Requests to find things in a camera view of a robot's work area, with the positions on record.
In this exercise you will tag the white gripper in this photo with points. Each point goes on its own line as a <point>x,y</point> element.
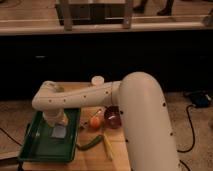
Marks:
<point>62,120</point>

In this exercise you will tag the blue sponge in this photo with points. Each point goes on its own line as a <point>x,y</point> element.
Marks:
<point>59,131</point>

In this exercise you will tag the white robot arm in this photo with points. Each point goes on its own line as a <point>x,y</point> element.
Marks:
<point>142,107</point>

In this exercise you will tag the green plastic tray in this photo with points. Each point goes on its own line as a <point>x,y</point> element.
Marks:
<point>40,146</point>

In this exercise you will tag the green plastic cup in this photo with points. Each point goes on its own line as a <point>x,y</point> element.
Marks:
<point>60,89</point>

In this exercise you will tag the orange fruit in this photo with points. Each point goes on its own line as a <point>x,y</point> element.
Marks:
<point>95,122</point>

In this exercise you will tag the metal spoon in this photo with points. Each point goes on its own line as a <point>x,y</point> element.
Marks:
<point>83,126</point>

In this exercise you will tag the white round container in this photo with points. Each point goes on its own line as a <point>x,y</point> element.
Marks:
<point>97,80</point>

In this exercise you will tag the dark red bowl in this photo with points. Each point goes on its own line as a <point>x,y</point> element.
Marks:
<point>112,117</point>

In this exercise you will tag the yellow corn cob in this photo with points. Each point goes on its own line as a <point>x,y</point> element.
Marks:
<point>108,147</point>

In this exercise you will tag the wooden stool legs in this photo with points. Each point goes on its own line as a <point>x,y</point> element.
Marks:
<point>87,13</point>

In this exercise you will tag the blue black device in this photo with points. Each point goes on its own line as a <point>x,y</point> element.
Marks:
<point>200,99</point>

